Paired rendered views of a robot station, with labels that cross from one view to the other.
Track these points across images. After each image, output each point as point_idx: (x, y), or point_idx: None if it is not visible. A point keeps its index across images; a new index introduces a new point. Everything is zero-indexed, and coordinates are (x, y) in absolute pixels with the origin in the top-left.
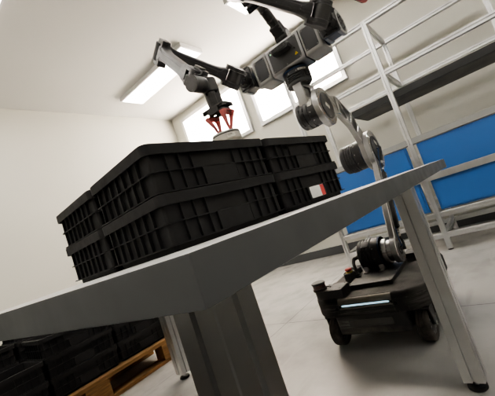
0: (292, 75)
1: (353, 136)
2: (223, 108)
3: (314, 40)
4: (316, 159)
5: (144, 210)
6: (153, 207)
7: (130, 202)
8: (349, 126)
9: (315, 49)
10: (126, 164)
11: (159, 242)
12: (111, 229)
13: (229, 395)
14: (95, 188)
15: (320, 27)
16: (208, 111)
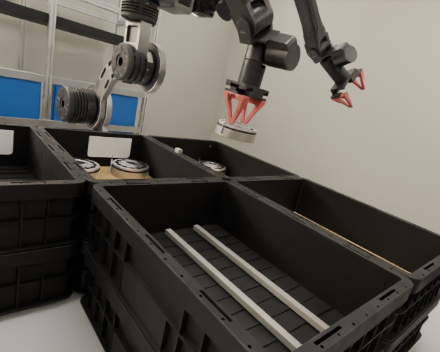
0: (151, 10)
1: (105, 91)
2: (265, 101)
3: (188, 0)
4: (230, 173)
5: (432, 308)
6: (437, 304)
7: (425, 298)
8: (113, 82)
9: (184, 10)
10: None
11: (417, 334)
12: (401, 339)
13: None
14: (425, 281)
15: (223, 15)
16: (253, 91)
